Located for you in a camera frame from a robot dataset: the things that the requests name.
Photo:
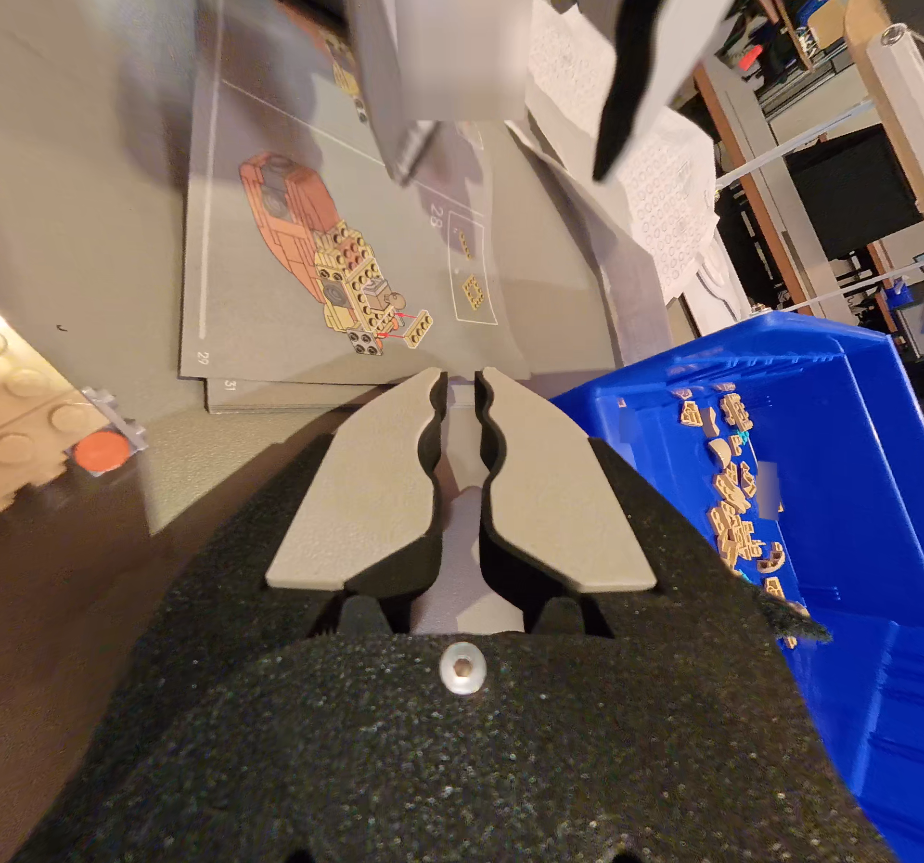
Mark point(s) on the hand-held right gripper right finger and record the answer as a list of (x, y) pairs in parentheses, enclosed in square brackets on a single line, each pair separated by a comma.
[(577, 509)]

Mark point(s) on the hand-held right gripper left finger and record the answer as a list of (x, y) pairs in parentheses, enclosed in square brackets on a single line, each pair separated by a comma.
[(346, 509)]

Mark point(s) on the pile of tan bricks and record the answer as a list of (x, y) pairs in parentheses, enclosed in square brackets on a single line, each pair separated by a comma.
[(733, 516)]

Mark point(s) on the grey instruction booklet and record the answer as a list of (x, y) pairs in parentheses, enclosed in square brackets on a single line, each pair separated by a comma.
[(231, 285)]

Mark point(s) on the blue storage bin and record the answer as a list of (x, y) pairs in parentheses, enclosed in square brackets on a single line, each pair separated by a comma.
[(852, 444)]

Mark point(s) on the tan and brown brick model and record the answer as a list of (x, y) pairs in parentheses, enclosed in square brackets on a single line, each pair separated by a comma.
[(36, 415)]

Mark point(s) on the grey desk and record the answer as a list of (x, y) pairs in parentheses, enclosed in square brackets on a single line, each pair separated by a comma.
[(94, 155)]

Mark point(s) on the red object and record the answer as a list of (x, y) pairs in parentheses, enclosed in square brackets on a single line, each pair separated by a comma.
[(751, 56)]

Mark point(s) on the small teal plate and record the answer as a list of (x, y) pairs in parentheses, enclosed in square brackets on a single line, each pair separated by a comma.
[(740, 443)]

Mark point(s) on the white panel stand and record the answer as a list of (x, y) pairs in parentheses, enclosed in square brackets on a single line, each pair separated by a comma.
[(895, 35)]

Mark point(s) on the white circle-print paper bag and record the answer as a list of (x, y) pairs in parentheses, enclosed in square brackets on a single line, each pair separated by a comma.
[(678, 213)]

